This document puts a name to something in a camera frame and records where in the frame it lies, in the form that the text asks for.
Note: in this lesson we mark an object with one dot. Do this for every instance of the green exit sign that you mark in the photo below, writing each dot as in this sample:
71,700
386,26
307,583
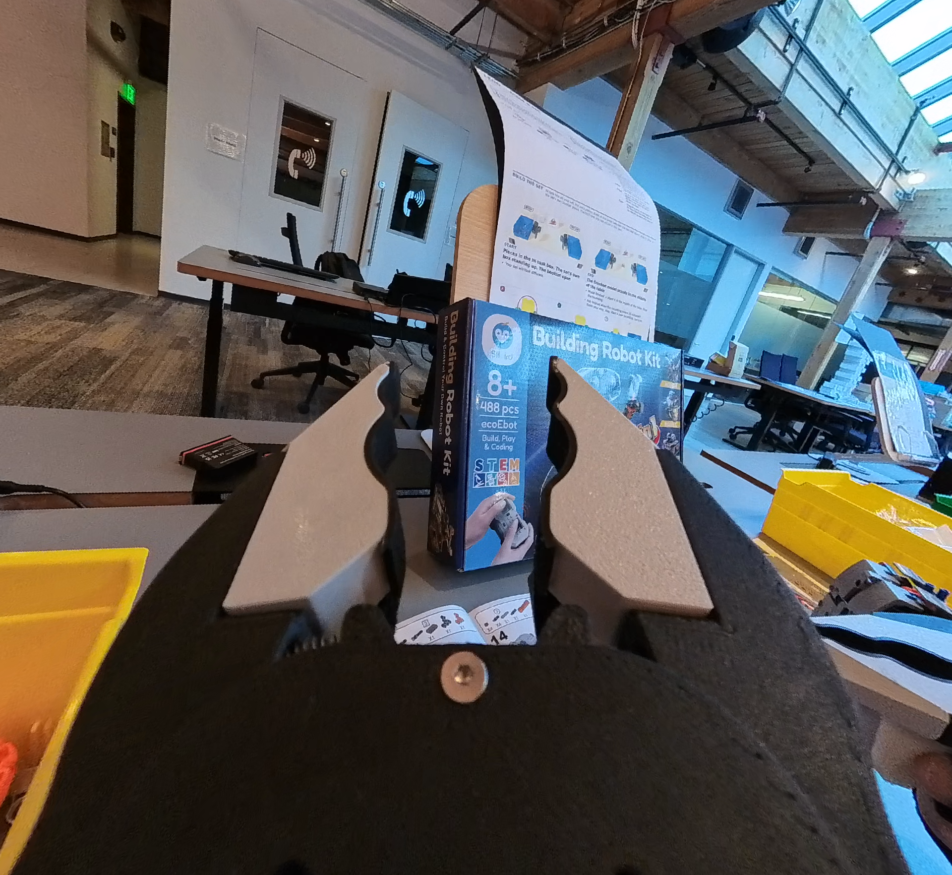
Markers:
129,94

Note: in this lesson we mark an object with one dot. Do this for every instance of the wooden top desk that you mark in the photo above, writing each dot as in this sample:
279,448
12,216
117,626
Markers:
223,263

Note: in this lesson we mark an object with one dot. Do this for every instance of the black backpack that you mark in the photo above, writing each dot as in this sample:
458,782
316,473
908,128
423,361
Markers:
340,266

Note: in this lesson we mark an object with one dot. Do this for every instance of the black keyboard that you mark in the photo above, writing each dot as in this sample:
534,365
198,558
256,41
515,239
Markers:
282,265

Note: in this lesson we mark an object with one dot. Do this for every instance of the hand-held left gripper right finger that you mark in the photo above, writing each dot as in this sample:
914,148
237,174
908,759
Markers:
625,518

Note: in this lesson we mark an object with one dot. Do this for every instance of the black office chair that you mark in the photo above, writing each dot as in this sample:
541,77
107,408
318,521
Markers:
320,339

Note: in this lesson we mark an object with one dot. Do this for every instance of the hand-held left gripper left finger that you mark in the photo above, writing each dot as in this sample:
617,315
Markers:
312,518

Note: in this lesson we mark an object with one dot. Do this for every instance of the yellow plastic bin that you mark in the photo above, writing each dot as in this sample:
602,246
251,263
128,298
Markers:
67,629
818,518

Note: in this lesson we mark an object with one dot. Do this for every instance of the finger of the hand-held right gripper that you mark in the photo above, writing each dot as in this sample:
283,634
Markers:
907,696
907,629

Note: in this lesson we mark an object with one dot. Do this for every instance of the open instruction booklet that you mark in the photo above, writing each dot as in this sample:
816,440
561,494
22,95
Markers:
461,622

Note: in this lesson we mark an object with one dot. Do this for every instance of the white wall notice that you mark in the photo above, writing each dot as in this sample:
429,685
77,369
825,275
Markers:
225,141

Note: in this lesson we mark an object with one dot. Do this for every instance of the white instruction poster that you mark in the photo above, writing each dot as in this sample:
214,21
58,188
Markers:
565,183

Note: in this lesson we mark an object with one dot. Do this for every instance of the cardboard box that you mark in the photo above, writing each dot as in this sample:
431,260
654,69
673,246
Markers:
732,358

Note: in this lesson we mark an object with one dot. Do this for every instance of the red black battery pack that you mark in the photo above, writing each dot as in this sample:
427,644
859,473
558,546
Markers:
219,455

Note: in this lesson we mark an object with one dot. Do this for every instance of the white phone booth door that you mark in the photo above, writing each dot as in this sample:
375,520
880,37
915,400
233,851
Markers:
260,146
446,220

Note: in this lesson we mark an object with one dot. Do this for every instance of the grey desk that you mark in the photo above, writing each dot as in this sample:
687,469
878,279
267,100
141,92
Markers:
89,525
111,443

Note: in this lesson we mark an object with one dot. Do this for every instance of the robot kit box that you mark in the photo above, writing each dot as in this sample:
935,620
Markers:
506,399

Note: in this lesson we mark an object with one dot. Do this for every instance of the grey toy robot model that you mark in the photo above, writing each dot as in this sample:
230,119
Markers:
863,585

